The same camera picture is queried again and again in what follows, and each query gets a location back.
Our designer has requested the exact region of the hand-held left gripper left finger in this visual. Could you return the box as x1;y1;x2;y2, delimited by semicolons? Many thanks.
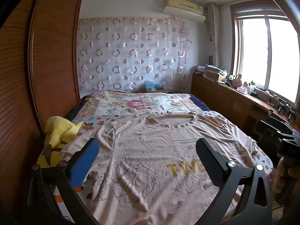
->
27;138;101;225

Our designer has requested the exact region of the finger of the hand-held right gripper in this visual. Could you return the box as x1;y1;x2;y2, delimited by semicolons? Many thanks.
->
260;120;296;143

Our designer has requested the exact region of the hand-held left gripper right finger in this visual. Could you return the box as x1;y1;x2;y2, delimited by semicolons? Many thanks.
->
196;138;273;225

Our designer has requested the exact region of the beige printed t-shirt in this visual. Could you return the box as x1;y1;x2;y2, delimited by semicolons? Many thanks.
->
60;112;260;225

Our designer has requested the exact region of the orange fruit print bedsheet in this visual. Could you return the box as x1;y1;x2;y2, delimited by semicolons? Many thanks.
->
53;111;274;218

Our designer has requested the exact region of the yellow plush toy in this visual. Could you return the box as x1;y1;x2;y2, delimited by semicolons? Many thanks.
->
36;116;83;169

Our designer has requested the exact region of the wooden side cabinet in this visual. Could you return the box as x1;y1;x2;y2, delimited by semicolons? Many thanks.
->
191;71;300;141

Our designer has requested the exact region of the small cardboard box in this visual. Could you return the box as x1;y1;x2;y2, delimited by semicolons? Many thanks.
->
206;71;227;82

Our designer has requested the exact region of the window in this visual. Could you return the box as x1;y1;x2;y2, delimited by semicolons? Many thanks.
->
231;1;300;109

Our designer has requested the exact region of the floral quilt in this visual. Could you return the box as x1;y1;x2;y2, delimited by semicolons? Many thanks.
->
75;91;200;125

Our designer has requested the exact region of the pile of papers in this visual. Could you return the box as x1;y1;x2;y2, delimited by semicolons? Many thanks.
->
193;63;229;82

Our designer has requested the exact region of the blue plastic bag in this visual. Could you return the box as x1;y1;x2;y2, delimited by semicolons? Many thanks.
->
143;80;163;91

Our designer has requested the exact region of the circle pattern sheer curtain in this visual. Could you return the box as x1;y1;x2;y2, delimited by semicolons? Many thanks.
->
77;16;195;93

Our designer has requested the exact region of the white air conditioner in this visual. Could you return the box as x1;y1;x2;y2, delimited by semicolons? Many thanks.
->
163;0;207;23

